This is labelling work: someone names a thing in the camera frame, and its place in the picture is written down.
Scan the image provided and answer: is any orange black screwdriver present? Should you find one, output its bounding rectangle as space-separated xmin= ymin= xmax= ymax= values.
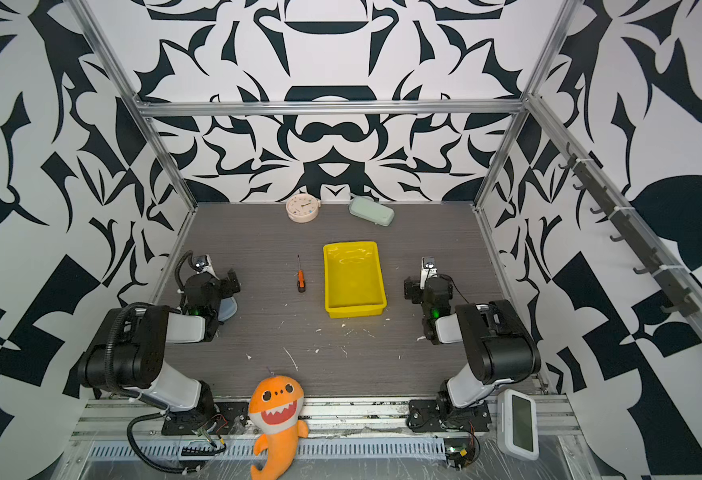
xmin=297 ymin=256 xmax=307 ymax=293

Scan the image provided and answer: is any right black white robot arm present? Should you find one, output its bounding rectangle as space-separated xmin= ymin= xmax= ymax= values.
xmin=404 ymin=257 xmax=542 ymax=410

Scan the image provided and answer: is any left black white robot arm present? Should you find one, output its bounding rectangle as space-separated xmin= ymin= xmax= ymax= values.
xmin=76 ymin=250 xmax=241 ymax=417

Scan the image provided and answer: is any yellow plastic bin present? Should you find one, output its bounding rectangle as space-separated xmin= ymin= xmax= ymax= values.
xmin=323 ymin=241 xmax=388 ymax=319

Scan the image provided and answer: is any green case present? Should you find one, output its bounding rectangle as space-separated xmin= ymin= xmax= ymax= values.
xmin=349 ymin=197 xmax=395 ymax=227

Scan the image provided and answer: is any orange shark plush toy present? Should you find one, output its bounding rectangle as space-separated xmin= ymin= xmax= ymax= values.
xmin=248 ymin=375 xmax=309 ymax=479

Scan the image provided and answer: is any pink round clock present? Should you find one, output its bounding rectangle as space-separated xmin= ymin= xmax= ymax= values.
xmin=285 ymin=193 xmax=321 ymax=224

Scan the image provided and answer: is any white digital display device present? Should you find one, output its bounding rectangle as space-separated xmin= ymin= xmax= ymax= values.
xmin=497 ymin=389 xmax=540 ymax=461

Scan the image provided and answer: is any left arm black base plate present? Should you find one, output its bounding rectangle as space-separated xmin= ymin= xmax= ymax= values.
xmin=161 ymin=401 xmax=248 ymax=436

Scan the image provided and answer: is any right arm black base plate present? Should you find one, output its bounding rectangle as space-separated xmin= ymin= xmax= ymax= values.
xmin=406 ymin=400 xmax=492 ymax=433

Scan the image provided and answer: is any black corrugated cable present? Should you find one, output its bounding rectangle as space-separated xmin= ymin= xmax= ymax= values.
xmin=125 ymin=411 xmax=208 ymax=475

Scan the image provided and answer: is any white slotted cable duct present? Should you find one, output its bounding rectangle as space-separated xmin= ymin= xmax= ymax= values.
xmin=89 ymin=437 xmax=447 ymax=461

